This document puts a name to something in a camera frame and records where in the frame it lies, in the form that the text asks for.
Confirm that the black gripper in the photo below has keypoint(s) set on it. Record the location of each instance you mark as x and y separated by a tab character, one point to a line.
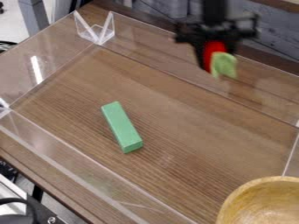
229	31

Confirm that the red plush strawberry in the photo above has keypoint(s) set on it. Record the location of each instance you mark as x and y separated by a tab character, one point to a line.
220	63

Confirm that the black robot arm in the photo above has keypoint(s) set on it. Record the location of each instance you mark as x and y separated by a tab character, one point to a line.
214	10

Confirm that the green rectangular block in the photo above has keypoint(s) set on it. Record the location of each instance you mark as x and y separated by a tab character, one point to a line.
124	129

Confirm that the wooden bowl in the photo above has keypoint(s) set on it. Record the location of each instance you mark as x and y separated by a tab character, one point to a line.
264	201

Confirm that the clear acrylic enclosure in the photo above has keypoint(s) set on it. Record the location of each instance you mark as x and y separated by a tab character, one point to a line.
216	132

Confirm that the black metal bracket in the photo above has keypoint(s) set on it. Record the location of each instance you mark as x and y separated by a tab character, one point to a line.
46	215

